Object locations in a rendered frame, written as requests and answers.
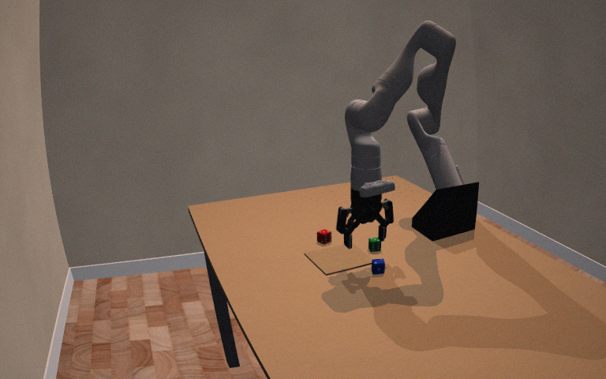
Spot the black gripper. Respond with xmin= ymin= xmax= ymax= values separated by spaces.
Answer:
xmin=336 ymin=187 xmax=394 ymax=249

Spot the tan square mat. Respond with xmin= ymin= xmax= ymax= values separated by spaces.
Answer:
xmin=304 ymin=243 xmax=372 ymax=276

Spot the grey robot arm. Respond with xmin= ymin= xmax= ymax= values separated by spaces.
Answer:
xmin=345 ymin=21 xmax=465 ymax=197

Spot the green die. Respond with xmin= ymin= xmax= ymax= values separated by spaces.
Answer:
xmin=368 ymin=238 xmax=381 ymax=252

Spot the red die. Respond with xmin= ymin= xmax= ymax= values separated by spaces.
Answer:
xmin=317 ymin=230 xmax=331 ymax=244

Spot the blue die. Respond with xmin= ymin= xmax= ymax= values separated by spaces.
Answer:
xmin=372 ymin=259 xmax=385 ymax=275

